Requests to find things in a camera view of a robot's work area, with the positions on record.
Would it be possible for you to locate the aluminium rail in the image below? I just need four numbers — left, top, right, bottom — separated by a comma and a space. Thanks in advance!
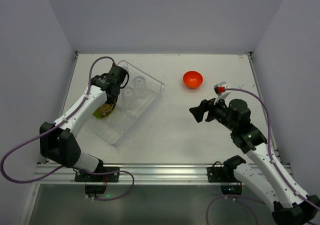
33, 162, 295, 186

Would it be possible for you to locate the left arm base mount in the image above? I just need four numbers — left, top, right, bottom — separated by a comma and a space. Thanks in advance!
74, 166, 120, 198

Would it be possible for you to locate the orange bowl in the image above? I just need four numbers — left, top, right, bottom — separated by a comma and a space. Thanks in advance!
182, 70, 204, 89

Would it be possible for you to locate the clear wire dish rack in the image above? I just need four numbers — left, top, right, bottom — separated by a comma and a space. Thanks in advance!
85, 60, 166, 146

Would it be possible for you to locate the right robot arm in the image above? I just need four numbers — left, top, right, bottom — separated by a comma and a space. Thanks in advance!
189, 98, 320, 225

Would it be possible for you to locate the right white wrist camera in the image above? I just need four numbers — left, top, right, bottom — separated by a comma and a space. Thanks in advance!
214, 81, 231, 104

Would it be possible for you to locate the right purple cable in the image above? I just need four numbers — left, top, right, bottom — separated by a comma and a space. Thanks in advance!
206, 86, 320, 225

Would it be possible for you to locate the clear cup front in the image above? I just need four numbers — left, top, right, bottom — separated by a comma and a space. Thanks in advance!
121, 86, 137, 109

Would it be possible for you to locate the clear cup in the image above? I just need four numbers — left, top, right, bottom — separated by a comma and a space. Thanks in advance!
121, 86, 137, 109
133, 75, 148, 98

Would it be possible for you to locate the clear cup right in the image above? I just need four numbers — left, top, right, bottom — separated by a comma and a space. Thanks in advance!
133, 75, 148, 98

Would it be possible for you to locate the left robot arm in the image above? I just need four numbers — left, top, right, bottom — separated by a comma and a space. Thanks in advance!
39, 65, 129, 173

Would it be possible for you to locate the green plate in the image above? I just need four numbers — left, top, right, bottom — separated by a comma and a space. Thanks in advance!
92, 110, 105, 119

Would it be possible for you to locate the yellow patterned plate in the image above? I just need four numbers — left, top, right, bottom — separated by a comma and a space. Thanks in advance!
97, 103, 116, 118

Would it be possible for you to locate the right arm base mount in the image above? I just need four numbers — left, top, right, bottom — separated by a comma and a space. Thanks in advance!
206, 161, 243, 195

